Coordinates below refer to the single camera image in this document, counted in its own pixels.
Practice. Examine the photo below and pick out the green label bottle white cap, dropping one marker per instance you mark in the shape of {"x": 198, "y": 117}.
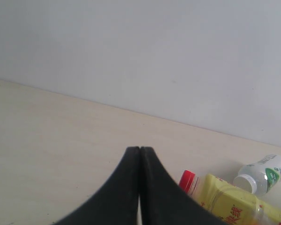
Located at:
{"x": 260, "y": 177}

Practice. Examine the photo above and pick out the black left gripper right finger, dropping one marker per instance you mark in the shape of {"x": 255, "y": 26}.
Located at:
{"x": 162, "y": 201}

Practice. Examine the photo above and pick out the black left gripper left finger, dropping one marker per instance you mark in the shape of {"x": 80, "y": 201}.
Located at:
{"x": 116, "y": 201}

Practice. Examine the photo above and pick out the yellow label bottle red cap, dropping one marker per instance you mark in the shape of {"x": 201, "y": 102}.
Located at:
{"x": 230, "y": 204}

